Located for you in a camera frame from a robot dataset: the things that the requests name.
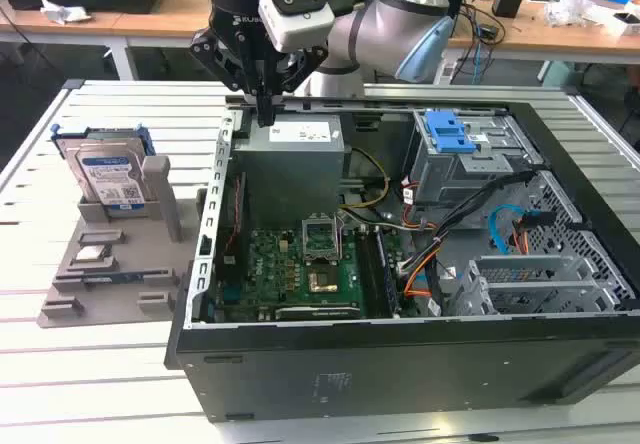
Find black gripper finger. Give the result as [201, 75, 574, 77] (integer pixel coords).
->
[266, 45, 329, 128]
[188, 30, 268, 128]

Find blue flat data wire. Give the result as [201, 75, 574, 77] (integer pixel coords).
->
[488, 203, 541, 256]

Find green motherboard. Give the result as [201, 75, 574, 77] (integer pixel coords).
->
[209, 226, 416, 323]

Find black open PC case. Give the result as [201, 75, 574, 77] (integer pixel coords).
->
[164, 94, 640, 423]

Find metal disk bay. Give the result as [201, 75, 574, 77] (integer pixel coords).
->
[447, 253, 626, 318]

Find white crumpled paper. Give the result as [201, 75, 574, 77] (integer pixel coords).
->
[39, 0, 92, 26]

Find coloured power wire black plug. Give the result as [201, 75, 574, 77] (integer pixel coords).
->
[512, 211, 557, 255]

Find black RAM slot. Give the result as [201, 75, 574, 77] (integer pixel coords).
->
[355, 231, 389, 318]

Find black wire bundle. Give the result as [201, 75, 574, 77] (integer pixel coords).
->
[399, 168, 541, 285]

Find blue installed RAM stick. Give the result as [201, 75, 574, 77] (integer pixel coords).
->
[375, 232, 402, 314]

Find metal socket cover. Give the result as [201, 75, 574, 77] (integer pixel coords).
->
[301, 216, 339, 264]

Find blue plastic drive latch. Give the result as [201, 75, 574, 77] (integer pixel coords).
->
[424, 109, 476, 154]

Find orange wire bundle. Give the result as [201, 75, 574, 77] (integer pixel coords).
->
[402, 248, 442, 299]

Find yellow black wire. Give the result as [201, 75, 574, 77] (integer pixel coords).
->
[339, 146, 391, 210]

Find black graphics card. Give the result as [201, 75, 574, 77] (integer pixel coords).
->
[274, 305, 361, 321]

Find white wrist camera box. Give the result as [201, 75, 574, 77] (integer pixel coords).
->
[257, 0, 335, 54]

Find grey parts rack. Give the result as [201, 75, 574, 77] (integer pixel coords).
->
[37, 155, 209, 329]

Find dark RAM stick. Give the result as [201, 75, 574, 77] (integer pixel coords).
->
[82, 272, 146, 285]

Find red thin wire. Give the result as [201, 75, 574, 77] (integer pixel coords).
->
[223, 221, 247, 265]

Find crumpled clear plastic wrap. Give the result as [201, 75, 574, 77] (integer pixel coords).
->
[544, 0, 609, 28]

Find wooden desk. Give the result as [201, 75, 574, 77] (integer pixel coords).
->
[0, 0, 640, 65]

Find grey power supply unit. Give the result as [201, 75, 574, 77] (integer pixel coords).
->
[232, 113, 354, 215]

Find hard disk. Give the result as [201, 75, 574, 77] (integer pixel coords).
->
[49, 123, 157, 213]

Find grey metal drive cage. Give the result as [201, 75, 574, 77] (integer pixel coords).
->
[404, 108, 544, 210]

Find CPU socket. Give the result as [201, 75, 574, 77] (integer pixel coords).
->
[307, 259, 341, 296]

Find white small box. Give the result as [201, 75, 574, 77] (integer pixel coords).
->
[602, 11, 640, 38]

